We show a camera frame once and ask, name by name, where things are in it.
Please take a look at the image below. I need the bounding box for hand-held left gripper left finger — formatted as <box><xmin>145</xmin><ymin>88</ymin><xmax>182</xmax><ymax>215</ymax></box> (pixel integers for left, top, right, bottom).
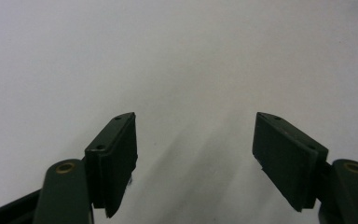
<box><xmin>84</xmin><ymin>112</ymin><xmax>139</xmax><ymax>218</ymax></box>

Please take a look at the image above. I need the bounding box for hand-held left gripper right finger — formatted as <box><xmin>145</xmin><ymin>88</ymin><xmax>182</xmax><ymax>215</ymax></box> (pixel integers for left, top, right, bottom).
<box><xmin>252</xmin><ymin>111</ymin><xmax>329</xmax><ymax>213</ymax></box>

